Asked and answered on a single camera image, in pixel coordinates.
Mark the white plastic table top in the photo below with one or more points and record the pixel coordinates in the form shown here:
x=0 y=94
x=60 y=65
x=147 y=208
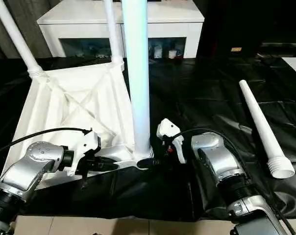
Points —
x=64 y=102

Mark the white plastic table leg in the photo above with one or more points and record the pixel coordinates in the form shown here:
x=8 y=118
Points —
x=137 y=61
x=113 y=31
x=15 y=36
x=260 y=122

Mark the black mat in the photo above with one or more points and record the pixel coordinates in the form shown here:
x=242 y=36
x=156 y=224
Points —
x=211 y=98

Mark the small yellow tag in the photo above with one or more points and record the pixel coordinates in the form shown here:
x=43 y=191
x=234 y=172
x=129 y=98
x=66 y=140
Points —
x=236 y=49

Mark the white cabinet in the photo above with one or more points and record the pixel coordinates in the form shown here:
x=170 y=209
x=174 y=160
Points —
x=77 y=22

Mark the dark low shelf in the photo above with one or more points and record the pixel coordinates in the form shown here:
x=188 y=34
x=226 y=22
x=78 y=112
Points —
x=282 y=49

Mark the grey curtain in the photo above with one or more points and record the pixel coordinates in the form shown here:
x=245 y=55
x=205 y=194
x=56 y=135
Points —
x=6 y=31

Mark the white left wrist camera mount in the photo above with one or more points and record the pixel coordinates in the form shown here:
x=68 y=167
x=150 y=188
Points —
x=86 y=144

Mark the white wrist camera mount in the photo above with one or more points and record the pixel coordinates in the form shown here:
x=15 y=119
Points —
x=171 y=132
x=86 y=144

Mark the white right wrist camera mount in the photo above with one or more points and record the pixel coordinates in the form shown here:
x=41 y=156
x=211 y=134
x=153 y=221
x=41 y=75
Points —
x=171 y=132

